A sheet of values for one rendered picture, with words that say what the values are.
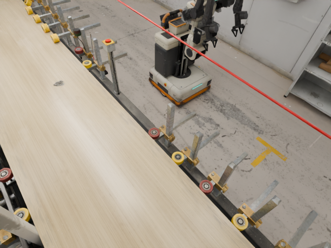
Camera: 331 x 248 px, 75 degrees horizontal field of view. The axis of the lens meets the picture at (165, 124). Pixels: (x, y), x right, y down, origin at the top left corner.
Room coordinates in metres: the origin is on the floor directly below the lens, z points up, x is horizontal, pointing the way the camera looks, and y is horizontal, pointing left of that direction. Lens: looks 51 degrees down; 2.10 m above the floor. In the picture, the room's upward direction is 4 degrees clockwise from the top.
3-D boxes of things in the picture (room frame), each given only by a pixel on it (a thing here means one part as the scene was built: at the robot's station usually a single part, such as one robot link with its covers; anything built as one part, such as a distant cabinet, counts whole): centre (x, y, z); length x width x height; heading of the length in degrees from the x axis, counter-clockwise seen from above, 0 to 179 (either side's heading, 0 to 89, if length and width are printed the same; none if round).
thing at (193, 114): (1.02, -0.07, 0.82); 0.43 x 0.03 x 0.04; 132
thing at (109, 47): (1.48, 0.47, 1.18); 0.07 x 0.07 x 0.08; 42
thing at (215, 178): (0.58, -0.35, 0.84); 0.14 x 0.06 x 0.05; 42
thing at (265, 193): (0.47, -0.58, 0.82); 0.43 x 0.03 x 0.04; 132
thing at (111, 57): (1.48, 0.47, 0.93); 0.05 x 0.05 x 0.45; 42
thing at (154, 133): (0.89, 0.08, 0.85); 0.08 x 0.08 x 0.11
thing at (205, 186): (0.52, -0.26, 0.85); 0.08 x 0.08 x 0.11
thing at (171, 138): (0.95, -0.01, 0.82); 0.14 x 0.06 x 0.05; 42
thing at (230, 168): (0.56, -0.37, 0.87); 0.04 x 0.04 x 0.48; 42
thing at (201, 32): (2.19, -0.36, 0.99); 0.28 x 0.16 x 0.22; 132
